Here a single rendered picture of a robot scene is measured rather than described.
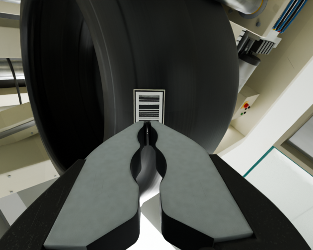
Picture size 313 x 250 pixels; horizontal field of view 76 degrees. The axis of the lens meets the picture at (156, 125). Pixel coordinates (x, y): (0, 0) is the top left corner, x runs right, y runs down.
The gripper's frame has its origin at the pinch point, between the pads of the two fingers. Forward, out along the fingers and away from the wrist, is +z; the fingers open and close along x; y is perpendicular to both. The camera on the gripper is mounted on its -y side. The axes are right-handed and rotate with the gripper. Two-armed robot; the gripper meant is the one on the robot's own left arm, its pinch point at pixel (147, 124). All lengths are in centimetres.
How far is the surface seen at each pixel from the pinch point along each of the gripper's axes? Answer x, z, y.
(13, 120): -51, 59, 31
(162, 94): 2.0, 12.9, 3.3
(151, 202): 2, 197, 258
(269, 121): 156, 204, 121
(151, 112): 0.6, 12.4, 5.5
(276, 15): 27.3, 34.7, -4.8
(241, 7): 19.0, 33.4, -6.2
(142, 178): -1.1, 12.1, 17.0
